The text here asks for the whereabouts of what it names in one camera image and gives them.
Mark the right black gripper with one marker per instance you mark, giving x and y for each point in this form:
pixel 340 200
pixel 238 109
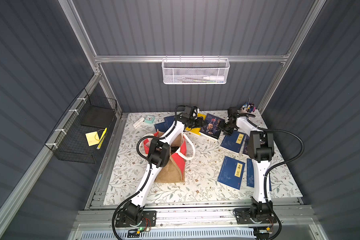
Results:
pixel 226 125

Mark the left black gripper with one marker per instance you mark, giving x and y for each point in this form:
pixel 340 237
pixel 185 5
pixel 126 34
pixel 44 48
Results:
pixel 196 121

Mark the jute canvas bag red trim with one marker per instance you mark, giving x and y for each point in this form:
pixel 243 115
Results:
pixel 174 159

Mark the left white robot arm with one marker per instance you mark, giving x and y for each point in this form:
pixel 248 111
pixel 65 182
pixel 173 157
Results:
pixel 136 203

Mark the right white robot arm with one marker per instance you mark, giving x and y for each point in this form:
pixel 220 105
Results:
pixel 261 151

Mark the dark portrait book near bag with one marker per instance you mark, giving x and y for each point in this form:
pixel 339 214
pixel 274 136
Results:
pixel 212 128

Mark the yellow cartoon cover book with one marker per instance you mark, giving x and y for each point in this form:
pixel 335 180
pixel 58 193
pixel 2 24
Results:
pixel 197 130

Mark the blue book middle right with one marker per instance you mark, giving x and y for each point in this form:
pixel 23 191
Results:
pixel 234 142

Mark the blue book yellow label back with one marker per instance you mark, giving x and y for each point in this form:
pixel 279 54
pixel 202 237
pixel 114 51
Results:
pixel 169 120

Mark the dark portrait book right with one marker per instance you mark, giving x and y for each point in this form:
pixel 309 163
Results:
pixel 246 143

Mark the blue book back left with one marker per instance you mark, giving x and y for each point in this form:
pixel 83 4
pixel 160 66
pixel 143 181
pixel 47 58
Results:
pixel 161 127

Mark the blue book front centre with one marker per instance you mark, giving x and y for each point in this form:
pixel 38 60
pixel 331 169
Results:
pixel 231 173

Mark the white marker in basket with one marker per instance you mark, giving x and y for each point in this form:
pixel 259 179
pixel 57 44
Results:
pixel 214 79

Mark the blue book front right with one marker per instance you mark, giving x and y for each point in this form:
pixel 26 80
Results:
pixel 250 174

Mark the white eraser block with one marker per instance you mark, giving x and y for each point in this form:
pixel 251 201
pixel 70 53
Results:
pixel 139 122

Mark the black tray in side basket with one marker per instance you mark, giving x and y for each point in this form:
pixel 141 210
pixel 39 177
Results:
pixel 98 117

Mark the yellow pen in basket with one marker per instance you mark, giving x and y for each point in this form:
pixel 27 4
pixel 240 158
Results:
pixel 102 138

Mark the yellow sticky note pad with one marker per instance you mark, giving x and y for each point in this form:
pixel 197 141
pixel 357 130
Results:
pixel 92 138

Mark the white wire wall basket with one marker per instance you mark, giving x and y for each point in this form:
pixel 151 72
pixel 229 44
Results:
pixel 191 70

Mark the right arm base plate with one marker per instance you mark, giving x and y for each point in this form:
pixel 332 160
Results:
pixel 246 216

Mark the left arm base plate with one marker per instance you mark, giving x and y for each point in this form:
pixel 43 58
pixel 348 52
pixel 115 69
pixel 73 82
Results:
pixel 143 219

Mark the black wire side basket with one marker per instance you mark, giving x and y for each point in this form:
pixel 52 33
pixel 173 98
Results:
pixel 68 141

